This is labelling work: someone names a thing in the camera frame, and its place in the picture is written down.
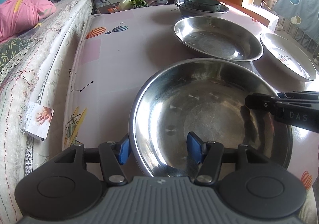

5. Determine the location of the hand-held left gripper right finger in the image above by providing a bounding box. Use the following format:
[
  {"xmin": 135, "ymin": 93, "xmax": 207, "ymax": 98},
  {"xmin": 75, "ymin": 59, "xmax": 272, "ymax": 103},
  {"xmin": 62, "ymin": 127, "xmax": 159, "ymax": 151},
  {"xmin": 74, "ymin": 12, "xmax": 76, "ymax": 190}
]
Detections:
[{"xmin": 187, "ymin": 132, "xmax": 271, "ymax": 186}]

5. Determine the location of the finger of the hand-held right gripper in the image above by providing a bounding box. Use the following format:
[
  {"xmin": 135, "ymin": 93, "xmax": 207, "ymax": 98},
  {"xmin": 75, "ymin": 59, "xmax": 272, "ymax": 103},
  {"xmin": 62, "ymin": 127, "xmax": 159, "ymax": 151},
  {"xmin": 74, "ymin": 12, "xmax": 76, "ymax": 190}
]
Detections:
[{"xmin": 245, "ymin": 93, "xmax": 279, "ymax": 115}]

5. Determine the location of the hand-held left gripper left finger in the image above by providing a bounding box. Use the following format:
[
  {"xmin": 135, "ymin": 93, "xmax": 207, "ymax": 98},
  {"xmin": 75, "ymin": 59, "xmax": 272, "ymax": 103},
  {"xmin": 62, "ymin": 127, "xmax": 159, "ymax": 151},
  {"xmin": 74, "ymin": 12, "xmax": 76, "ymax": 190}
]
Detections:
[{"xmin": 53, "ymin": 138, "xmax": 130, "ymax": 187}]

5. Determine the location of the shallow steel plate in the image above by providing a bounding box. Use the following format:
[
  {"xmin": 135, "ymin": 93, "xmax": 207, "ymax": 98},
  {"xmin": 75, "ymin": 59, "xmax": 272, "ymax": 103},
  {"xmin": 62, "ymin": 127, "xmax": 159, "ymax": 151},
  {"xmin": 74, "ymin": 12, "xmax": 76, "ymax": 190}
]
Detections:
[{"xmin": 128, "ymin": 58, "xmax": 293, "ymax": 179}]

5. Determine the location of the white ceramic plate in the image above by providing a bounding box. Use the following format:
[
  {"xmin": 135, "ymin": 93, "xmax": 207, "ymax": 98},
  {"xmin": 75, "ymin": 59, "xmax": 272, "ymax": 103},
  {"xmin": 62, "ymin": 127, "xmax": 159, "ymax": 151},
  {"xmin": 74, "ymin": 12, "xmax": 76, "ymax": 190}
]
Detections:
[{"xmin": 260, "ymin": 33, "xmax": 317, "ymax": 82}]

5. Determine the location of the large steel basin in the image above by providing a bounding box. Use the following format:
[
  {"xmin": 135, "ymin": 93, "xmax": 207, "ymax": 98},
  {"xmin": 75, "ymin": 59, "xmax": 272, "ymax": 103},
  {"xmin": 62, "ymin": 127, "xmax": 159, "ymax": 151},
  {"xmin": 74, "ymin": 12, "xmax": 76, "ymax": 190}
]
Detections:
[{"xmin": 172, "ymin": 16, "xmax": 264, "ymax": 62}]

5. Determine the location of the teal ceramic bowl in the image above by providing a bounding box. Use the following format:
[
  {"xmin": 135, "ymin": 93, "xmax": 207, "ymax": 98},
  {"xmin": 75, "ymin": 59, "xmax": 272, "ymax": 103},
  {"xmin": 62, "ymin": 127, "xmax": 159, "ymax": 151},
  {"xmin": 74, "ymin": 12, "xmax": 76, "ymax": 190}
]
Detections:
[{"xmin": 184, "ymin": 0, "xmax": 222, "ymax": 12}]

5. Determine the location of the wide steel bowl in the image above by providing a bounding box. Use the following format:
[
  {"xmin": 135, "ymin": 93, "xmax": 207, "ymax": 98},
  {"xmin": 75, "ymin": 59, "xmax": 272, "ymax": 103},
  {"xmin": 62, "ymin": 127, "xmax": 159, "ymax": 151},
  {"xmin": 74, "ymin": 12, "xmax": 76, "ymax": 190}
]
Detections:
[{"xmin": 173, "ymin": 0, "xmax": 230, "ymax": 16}]

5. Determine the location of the large white orange carton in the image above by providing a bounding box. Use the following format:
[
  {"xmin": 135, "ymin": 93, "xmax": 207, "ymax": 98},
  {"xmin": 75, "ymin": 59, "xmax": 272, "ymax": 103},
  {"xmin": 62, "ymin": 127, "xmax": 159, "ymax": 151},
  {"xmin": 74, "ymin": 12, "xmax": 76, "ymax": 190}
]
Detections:
[{"xmin": 245, "ymin": 2, "xmax": 272, "ymax": 28}]

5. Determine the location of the white appliance box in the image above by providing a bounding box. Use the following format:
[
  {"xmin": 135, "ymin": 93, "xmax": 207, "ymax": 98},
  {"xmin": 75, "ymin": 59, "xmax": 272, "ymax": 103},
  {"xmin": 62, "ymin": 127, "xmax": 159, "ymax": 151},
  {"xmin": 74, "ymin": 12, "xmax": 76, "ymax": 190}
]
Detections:
[{"xmin": 257, "ymin": 10, "xmax": 280, "ymax": 32}]

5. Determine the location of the printed pink tablecloth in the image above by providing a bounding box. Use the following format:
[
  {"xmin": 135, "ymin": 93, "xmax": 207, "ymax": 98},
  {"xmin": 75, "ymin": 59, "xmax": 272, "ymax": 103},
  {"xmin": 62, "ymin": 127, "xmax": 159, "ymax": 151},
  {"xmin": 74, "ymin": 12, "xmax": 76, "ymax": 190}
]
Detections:
[{"xmin": 61, "ymin": 2, "xmax": 319, "ymax": 189}]

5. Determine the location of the mattress label card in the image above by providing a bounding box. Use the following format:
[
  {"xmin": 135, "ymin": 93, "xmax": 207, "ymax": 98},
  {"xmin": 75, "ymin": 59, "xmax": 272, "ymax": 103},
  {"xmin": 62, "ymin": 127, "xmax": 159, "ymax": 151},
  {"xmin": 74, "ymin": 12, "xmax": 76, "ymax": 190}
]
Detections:
[{"xmin": 24, "ymin": 102, "xmax": 55, "ymax": 142}]

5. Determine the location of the blue cloth with circles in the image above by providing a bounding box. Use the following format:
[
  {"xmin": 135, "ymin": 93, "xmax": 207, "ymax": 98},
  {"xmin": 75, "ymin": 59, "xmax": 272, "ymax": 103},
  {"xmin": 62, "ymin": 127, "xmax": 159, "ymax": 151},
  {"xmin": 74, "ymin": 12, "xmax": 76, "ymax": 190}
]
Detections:
[{"xmin": 273, "ymin": 0, "xmax": 319, "ymax": 45}]

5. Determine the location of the white quilted mattress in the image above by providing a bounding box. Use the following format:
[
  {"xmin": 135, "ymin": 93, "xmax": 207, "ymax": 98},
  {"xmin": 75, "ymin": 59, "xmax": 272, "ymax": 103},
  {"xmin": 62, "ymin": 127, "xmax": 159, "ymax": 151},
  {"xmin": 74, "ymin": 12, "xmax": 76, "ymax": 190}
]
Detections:
[{"xmin": 0, "ymin": 0, "xmax": 96, "ymax": 214}]

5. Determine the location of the napa cabbage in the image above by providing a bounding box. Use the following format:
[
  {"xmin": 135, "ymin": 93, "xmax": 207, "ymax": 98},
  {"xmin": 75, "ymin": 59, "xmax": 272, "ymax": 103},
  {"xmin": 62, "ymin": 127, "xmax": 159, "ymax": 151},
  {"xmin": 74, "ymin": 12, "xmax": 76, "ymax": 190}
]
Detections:
[{"xmin": 118, "ymin": 0, "xmax": 148, "ymax": 10}]

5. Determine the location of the pink and blue quilt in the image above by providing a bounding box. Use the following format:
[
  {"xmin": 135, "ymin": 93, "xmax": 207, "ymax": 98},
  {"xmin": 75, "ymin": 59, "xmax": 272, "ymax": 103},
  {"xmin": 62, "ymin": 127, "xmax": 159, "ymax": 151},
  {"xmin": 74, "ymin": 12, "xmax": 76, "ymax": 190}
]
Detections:
[{"xmin": 0, "ymin": 0, "xmax": 57, "ymax": 42}]

